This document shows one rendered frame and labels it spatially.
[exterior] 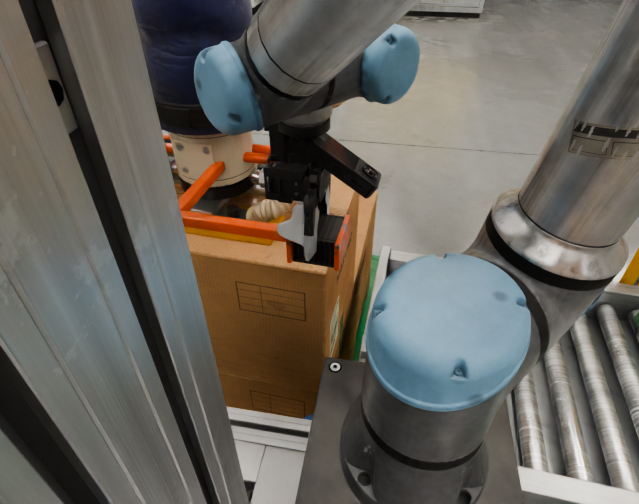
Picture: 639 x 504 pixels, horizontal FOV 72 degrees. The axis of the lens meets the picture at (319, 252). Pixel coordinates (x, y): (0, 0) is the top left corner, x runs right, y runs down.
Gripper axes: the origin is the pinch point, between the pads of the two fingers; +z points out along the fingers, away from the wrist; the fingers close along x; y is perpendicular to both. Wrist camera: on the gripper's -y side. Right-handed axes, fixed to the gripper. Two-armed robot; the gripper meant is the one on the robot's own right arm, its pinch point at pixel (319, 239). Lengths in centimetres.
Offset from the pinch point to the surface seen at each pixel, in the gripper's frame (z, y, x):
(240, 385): 57, 23, -6
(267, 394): 58, 15, -6
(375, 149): 108, 20, -257
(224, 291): 22.5, 22.3, -6.0
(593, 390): 53, -65, -24
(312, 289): 17.5, 2.9, -6.1
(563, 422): 53, -56, -13
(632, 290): 48, -81, -59
